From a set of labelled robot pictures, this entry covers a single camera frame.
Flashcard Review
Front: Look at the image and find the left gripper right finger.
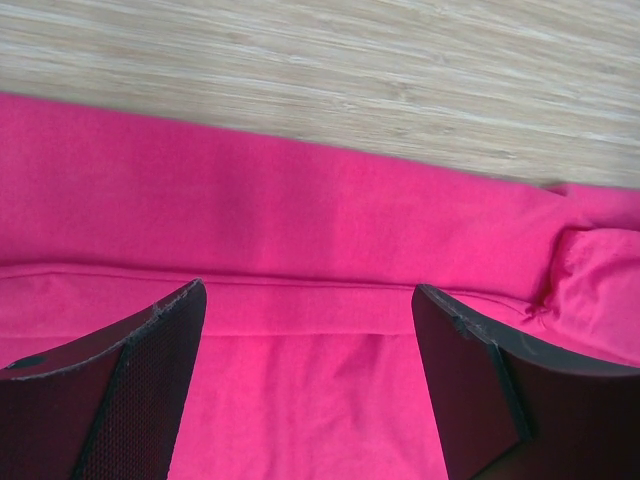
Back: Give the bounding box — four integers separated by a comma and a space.
412, 285, 639, 479

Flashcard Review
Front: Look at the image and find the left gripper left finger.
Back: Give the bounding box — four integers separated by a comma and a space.
1, 280, 207, 479

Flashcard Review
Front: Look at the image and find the pink t shirt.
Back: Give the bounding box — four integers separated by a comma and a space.
1, 94, 639, 479

